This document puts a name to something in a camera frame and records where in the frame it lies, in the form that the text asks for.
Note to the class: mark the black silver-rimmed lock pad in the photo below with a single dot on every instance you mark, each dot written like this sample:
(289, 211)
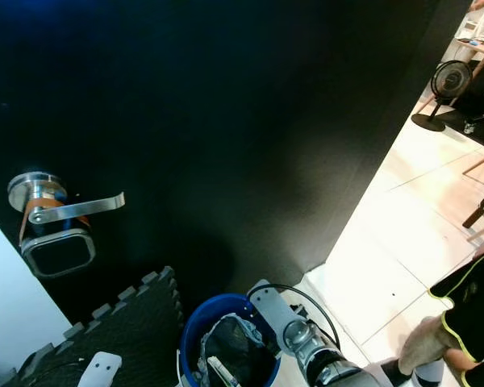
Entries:
(59, 254)

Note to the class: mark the black foam puzzle mat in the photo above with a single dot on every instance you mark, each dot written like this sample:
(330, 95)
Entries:
(121, 322)

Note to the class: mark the black door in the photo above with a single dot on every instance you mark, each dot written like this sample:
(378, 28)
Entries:
(234, 121)

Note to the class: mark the blue plastic bucket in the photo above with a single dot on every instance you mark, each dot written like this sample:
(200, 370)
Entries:
(226, 300)

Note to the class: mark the grey trash bag liner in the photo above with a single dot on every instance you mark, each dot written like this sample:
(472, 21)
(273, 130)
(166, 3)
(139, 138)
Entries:
(234, 347)

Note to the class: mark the person bare leg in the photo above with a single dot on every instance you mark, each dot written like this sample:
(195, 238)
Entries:
(427, 343)

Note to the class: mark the black floor fan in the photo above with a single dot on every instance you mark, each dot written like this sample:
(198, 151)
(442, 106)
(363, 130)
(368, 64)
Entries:
(450, 79)

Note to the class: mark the black shorts yellow trim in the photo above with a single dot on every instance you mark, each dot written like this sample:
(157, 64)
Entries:
(476, 306)

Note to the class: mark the wooden table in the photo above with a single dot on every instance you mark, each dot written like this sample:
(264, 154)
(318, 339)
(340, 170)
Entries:
(480, 50)

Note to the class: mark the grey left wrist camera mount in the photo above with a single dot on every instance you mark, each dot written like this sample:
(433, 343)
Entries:
(101, 372)

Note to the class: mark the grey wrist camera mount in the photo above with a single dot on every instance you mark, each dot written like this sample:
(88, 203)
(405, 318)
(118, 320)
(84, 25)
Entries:
(274, 310)
(101, 372)

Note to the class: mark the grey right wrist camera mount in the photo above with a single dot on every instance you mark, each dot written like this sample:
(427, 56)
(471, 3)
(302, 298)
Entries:
(274, 310)

